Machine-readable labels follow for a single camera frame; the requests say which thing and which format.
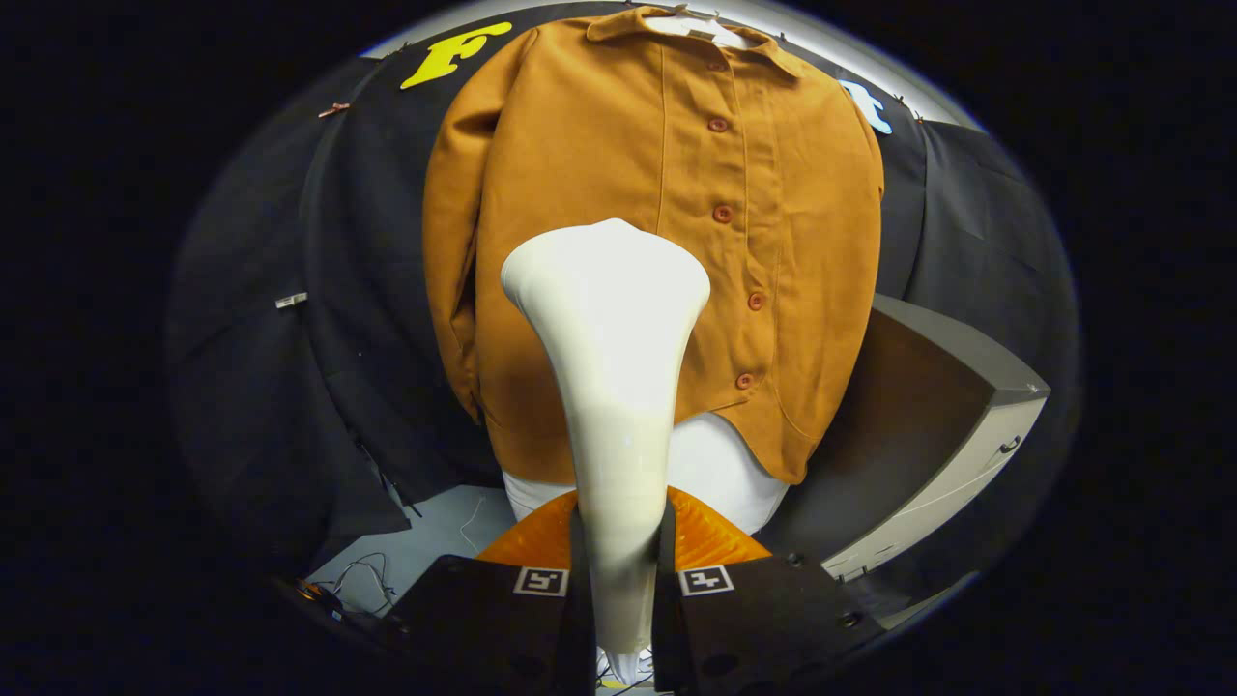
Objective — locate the white garment steamer head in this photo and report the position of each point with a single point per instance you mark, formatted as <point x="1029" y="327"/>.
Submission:
<point x="607" y="338"/>

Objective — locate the orange button-up shirt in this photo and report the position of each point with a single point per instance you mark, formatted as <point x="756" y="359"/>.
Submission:
<point x="580" y="145"/>

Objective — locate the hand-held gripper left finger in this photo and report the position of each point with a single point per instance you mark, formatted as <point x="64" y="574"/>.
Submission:
<point x="483" y="619"/>

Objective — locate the black backdrop cloth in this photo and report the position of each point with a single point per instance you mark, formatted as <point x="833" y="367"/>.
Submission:
<point x="290" y="387"/>

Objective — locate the grey cabinet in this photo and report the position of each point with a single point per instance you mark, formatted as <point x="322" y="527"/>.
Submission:
<point x="918" y="406"/>

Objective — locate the row of black backdrop clips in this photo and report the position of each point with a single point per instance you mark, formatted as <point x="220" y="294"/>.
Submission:
<point x="900" y="98"/>

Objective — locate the white steamer hanger board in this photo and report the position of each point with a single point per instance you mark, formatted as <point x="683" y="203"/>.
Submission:
<point x="725" y="474"/>

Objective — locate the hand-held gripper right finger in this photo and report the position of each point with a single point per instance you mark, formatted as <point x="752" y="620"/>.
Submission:
<point x="763" y="619"/>

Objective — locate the pink clip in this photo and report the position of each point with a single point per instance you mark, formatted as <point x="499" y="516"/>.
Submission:
<point x="333" y="109"/>

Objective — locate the silver clip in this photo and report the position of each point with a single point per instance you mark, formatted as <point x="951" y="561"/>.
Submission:
<point x="291" y="301"/>

